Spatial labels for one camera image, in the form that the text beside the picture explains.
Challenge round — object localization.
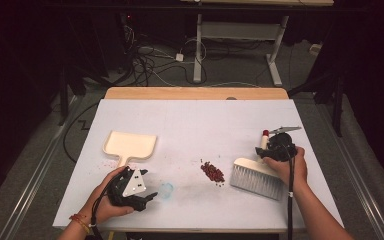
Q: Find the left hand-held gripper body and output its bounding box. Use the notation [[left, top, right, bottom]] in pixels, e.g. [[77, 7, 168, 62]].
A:
[[107, 165, 148, 208]]

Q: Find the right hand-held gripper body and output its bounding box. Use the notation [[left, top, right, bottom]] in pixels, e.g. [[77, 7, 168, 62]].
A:
[[255, 125, 303, 163]]

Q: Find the cream hand brush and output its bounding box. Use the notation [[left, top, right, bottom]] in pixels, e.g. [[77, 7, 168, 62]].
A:
[[229, 129, 285, 202]]

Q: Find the cream dustpan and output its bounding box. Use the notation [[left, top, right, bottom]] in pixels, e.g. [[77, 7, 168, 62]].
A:
[[102, 130, 158, 168]]

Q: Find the pile of red and green beans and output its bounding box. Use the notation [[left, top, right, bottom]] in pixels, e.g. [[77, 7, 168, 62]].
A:
[[199, 158, 227, 188]]

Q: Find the person's right hand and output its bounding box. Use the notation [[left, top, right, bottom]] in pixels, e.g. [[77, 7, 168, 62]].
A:
[[263, 146, 309, 194]]

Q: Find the person's left hand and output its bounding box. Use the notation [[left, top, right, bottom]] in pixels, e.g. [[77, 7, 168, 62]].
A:
[[79, 165, 136, 225]]

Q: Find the black metal stand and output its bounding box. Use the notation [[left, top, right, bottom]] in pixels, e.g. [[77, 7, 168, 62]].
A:
[[288, 75, 345, 138], [57, 63, 88, 127]]

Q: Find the left hand-held gripper black cable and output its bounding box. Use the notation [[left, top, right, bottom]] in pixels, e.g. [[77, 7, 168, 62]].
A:
[[89, 171, 128, 240]]

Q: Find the hand-held gripper black cable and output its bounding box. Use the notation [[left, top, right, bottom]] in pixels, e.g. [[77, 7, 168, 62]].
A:
[[89, 171, 128, 240], [285, 155, 296, 240]]

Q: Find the right hand-held gripper black cable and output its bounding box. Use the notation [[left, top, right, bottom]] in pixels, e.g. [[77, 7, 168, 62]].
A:
[[285, 155, 296, 240]]

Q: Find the red and yellow bracelet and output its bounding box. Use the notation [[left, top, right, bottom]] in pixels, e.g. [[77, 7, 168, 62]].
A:
[[68, 213, 92, 234]]

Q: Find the black floor cable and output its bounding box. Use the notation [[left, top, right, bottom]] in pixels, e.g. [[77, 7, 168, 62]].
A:
[[62, 100, 102, 164]]

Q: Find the metal floor rail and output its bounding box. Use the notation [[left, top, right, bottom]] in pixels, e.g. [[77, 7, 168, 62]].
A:
[[0, 95, 83, 240], [315, 103, 384, 240]]

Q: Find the tangle of floor cables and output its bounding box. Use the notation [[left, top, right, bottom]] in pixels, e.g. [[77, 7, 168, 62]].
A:
[[123, 23, 214, 88]]

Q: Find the desk with white metal frame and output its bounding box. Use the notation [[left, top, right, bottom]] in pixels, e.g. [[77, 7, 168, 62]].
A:
[[179, 0, 335, 88]]

